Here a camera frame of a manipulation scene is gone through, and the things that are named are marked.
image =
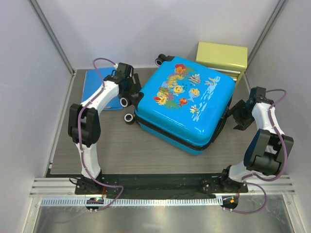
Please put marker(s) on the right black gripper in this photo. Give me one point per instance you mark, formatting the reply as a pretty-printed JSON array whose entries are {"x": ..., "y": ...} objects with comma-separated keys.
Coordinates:
[{"x": 242, "y": 124}]

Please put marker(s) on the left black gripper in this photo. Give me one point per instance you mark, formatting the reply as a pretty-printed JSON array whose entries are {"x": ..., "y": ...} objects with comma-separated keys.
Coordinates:
[{"x": 134, "y": 91}]

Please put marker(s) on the blue suitcase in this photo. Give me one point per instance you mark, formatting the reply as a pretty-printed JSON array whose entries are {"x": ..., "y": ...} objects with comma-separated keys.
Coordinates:
[{"x": 183, "y": 103}]

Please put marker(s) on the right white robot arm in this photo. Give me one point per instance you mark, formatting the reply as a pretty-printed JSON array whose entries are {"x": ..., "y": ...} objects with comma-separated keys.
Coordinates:
[{"x": 267, "y": 155}]

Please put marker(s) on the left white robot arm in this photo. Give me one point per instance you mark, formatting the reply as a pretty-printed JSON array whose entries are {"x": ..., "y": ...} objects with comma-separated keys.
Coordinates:
[{"x": 84, "y": 122}]

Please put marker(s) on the olive green drawer box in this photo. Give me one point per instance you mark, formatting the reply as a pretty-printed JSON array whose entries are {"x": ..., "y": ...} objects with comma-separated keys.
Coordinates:
[{"x": 228, "y": 59}]

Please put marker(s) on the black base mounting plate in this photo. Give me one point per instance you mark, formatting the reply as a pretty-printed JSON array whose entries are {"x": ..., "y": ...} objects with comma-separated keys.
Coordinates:
[{"x": 160, "y": 186}]

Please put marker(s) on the right aluminium frame post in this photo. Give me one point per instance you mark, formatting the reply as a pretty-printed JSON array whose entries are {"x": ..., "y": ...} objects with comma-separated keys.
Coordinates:
[{"x": 276, "y": 12}]

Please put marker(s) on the aluminium frame post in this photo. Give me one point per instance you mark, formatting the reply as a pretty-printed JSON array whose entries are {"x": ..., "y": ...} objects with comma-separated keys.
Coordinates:
[
  {"x": 276, "y": 12},
  {"x": 50, "y": 33}
]

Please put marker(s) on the left aluminium frame post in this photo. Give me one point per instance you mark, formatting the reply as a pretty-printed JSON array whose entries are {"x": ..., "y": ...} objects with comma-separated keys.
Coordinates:
[{"x": 50, "y": 33}]

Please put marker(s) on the white slotted cable duct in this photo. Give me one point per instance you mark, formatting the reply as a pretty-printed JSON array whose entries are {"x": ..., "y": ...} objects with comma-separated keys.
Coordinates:
[{"x": 96, "y": 201}]

